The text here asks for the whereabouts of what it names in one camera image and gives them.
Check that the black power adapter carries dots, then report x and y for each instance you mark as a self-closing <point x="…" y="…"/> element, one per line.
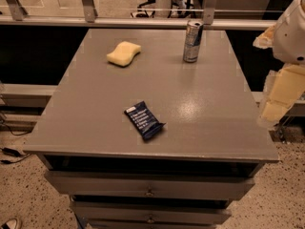
<point x="11" y="152"/>

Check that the grey drawer cabinet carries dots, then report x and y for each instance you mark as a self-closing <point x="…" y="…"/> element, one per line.
<point x="141" y="139"/>

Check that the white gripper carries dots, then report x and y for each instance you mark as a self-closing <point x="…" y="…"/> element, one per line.
<point x="290" y="37"/>

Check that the grey drawer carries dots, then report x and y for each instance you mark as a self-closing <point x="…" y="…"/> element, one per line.
<point x="149" y="213"/>
<point x="149" y="186"/>

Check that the metal railing frame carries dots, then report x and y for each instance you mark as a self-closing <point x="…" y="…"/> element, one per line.
<point x="249" y="15"/>

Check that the white sneaker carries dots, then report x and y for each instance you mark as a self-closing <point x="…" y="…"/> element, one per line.
<point x="11" y="224"/>

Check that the blue rxbar blueberry wrapper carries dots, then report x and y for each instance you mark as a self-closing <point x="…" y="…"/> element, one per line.
<point x="143" y="120"/>

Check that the upper grey drawer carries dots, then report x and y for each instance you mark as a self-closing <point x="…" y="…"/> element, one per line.
<point x="149" y="186"/>

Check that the lower grey drawer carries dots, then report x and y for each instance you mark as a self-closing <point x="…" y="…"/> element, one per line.
<point x="149" y="213"/>

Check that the silver blue redbull can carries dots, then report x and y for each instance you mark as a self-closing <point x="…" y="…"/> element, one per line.
<point x="192" y="41"/>

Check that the yellow sponge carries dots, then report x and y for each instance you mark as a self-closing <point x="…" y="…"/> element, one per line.
<point x="124" y="53"/>

